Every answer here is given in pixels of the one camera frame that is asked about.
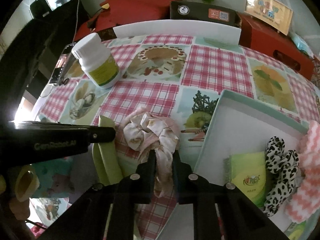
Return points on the light blue packet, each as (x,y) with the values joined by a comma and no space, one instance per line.
(301,43)

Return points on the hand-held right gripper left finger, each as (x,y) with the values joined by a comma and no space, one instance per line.
(147,177)

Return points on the pale green shallow box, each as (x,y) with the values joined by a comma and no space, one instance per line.
(237,120)

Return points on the light green cloth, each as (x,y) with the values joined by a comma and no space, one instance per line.
(107,155)

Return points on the yellow hollow object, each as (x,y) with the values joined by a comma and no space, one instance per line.
(25,182)

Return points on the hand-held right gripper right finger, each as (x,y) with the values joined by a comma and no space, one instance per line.
(180,177)

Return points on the smartphone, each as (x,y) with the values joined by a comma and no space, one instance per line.
(60,67)

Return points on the white board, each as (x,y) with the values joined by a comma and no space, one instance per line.
(175,28)

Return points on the white plastic bottle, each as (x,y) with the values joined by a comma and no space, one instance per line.
(97,62)

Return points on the pink white striped cloth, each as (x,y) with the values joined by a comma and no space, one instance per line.
(308,165)

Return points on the leopard print scrunchie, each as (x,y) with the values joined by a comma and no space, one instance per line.
(280,170)

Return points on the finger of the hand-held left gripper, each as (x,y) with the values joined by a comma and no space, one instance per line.
(101,134)

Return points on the flat red cardboard box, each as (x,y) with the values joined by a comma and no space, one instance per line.
(140,5)

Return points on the black box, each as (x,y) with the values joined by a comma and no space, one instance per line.
(197,11)

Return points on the cream floral scrunchie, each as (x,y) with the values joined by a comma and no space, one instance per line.
(150,127)

